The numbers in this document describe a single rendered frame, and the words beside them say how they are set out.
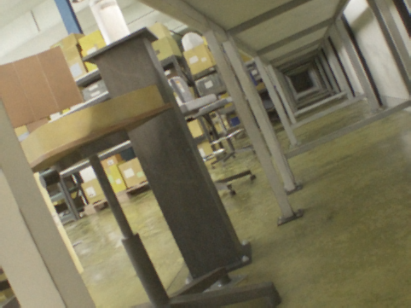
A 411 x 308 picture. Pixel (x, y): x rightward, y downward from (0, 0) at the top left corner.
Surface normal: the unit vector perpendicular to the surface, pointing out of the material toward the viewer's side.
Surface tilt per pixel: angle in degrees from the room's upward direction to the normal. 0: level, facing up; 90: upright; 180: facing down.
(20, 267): 90
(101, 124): 90
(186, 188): 90
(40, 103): 90
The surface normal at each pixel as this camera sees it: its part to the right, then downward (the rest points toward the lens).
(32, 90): 0.50, -0.18
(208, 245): -0.09, 0.08
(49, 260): 0.89, -0.39
